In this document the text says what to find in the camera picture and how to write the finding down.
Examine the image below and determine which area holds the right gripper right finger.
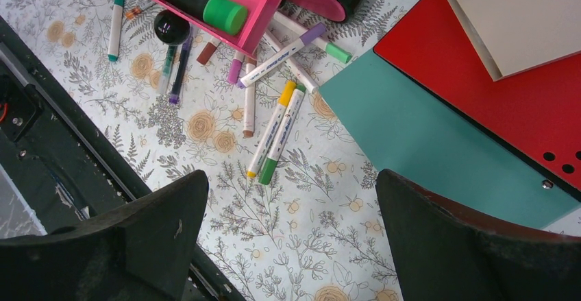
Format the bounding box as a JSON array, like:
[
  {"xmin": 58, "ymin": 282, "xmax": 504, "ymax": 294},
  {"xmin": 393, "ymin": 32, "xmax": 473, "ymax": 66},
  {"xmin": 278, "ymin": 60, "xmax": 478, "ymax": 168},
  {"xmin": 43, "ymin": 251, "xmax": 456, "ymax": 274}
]
[{"xmin": 375, "ymin": 169, "xmax": 580, "ymax": 300}]

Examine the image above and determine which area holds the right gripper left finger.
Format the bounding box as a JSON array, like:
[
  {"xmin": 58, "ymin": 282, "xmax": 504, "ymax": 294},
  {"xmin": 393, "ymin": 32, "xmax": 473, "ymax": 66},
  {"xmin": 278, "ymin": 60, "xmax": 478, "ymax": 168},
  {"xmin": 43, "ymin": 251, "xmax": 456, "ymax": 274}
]
[{"xmin": 1, "ymin": 170, "xmax": 209, "ymax": 300}]

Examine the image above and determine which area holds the green cap black highlighter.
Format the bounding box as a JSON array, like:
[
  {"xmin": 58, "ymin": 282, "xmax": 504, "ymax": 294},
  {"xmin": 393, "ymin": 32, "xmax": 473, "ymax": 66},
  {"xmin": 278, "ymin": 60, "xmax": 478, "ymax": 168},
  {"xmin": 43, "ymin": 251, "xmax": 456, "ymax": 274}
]
[{"xmin": 165, "ymin": 0, "xmax": 249, "ymax": 36}]

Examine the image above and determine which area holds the teal folder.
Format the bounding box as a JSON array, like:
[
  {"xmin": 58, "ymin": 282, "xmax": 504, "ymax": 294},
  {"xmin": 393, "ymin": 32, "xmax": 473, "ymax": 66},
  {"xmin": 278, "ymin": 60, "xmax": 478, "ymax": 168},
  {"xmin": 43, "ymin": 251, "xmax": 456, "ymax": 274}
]
[{"xmin": 319, "ymin": 51, "xmax": 580, "ymax": 228}]

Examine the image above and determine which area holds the floral table mat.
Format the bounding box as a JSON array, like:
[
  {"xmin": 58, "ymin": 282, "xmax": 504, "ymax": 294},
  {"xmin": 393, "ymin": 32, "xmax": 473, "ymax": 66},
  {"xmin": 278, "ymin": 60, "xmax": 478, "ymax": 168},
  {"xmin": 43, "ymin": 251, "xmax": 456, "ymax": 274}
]
[{"xmin": 1, "ymin": 0, "xmax": 403, "ymax": 300}]

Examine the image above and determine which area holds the yellow cap white marker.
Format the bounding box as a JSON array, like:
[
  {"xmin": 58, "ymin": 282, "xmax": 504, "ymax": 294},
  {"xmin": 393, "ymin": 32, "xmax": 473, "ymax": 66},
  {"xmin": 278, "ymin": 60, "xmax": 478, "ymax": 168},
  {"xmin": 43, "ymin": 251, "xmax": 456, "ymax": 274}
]
[{"xmin": 247, "ymin": 80, "xmax": 297, "ymax": 178}]

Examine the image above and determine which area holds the brown cap white marker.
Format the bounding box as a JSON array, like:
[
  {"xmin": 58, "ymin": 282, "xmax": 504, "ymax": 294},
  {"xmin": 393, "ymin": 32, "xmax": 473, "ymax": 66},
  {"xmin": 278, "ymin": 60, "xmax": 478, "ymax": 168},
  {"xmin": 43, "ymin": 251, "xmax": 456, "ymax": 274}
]
[{"xmin": 243, "ymin": 84, "xmax": 256, "ymax": 139}]

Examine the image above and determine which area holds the red folder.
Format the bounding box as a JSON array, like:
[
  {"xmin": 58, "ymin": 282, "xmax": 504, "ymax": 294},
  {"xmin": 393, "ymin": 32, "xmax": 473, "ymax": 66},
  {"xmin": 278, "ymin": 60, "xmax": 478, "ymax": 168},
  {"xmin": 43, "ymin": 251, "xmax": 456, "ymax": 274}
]
[{"xmin": 373, "ymin": 0, "xmax": 580, "ymax": 189}]

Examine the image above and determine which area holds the green gel pen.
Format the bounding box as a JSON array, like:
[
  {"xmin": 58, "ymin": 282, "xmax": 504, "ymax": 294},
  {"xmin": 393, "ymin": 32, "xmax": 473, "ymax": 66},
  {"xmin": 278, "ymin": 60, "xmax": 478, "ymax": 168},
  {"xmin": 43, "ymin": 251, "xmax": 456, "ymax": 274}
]
[{"xmin": 157, "ymin": 45, "xmax": 177, "ymax": 94}]

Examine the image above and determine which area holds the purple gel pen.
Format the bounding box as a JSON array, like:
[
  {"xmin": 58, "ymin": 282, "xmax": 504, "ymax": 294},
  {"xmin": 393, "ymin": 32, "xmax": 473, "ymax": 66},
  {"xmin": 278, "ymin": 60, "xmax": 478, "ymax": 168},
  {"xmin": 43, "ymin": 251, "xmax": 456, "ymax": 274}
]
[{"xmin": 169, "ymin": 25, "xmax": 196, "ymax": 104}]

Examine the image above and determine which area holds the green cap white marker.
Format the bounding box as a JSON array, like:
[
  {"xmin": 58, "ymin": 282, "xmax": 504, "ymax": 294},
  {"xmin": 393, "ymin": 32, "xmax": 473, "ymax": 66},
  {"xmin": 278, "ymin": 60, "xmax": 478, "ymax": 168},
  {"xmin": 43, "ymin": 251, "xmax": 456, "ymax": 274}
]
[{"xmin": 258, "ymin": 84, "xmax": 306, "ymax": 185}]

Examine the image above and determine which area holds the pink cap white marker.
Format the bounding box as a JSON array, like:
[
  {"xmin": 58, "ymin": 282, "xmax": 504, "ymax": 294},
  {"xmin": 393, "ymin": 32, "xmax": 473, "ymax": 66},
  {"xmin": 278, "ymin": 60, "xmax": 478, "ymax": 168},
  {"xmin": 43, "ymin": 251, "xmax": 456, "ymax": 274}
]
[{"xmin": 227, "ymin": 51, "xmax": 245, "ymax": 84}]

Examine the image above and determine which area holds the beige cardboard sheet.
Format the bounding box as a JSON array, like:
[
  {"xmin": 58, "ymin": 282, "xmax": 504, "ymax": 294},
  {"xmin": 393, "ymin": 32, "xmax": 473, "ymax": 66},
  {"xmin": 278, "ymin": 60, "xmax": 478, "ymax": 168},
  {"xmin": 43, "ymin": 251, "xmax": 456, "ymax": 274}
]
[{"xmin": 448, "ymin": 0, "xmax": 580, "ymax": 81}]

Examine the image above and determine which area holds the purple cap white marker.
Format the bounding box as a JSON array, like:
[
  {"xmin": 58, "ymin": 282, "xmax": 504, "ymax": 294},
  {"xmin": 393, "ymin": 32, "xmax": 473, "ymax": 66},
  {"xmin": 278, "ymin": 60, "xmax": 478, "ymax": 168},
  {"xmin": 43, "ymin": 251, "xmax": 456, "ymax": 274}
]
[{"xmin": 236, "ymin": 23, "xmax": 326, "ymax": 93}]

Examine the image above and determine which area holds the teal cap white marker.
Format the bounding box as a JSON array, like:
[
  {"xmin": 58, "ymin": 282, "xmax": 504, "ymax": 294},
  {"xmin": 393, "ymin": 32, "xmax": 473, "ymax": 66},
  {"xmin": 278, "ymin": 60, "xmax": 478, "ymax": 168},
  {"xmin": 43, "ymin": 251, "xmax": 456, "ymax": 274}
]
[{"xmin": 108, "ymin": 0, "xmax": 125, "ymax": 62}]

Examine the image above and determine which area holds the light green cap marker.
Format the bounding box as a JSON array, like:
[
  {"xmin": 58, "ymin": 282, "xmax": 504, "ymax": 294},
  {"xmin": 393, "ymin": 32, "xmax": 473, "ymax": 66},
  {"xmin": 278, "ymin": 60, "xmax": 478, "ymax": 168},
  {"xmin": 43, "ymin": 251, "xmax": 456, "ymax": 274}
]
[{"xmin": 273, "ymin": 11, "xmax": 352, "ymax": 64}]

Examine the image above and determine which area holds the pink bottom drawer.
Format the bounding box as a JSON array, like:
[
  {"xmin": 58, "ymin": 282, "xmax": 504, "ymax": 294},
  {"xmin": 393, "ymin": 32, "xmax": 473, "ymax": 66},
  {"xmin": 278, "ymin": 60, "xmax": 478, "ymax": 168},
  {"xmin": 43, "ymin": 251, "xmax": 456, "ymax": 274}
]
[{"xmin": 289, "ymin": 0, "xmax": 347, "ymax": 23}]

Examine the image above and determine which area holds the black mounting rail base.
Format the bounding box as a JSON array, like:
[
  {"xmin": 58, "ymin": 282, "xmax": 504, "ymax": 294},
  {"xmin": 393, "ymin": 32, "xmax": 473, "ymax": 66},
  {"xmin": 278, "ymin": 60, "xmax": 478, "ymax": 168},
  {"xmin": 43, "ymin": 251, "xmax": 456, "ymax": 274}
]
[{"xmin": 1, "ymin": 22, "xmax": 242, "ymax": 300}]

